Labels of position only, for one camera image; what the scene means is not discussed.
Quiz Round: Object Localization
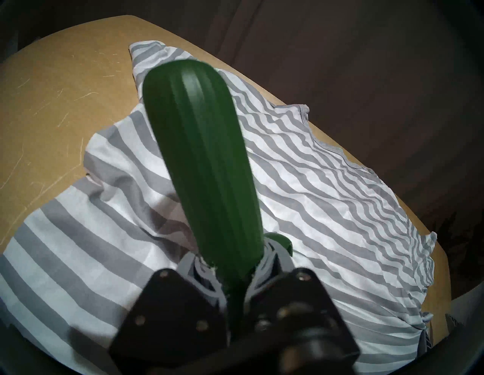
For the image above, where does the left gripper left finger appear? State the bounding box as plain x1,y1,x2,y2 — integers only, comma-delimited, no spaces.
109,251,232,375

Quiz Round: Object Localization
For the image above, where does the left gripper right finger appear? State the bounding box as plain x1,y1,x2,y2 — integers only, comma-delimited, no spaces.
233,242,360,375

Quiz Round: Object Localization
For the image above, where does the grey white striped t-shirt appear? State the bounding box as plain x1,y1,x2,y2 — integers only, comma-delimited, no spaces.
0,40,437,375

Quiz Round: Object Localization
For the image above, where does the green handled white lint roller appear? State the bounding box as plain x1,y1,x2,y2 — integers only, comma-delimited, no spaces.
142,59,293,341

